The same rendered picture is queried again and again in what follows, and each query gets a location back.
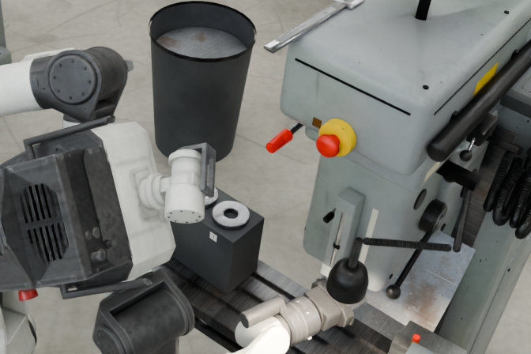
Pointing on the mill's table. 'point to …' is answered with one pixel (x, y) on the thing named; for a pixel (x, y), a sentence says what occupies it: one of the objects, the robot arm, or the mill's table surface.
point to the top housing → (403, 61)
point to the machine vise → (401, 342)
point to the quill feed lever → (434, 220)
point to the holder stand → (220, 242)
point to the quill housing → (368, 216)
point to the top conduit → (480, 105)
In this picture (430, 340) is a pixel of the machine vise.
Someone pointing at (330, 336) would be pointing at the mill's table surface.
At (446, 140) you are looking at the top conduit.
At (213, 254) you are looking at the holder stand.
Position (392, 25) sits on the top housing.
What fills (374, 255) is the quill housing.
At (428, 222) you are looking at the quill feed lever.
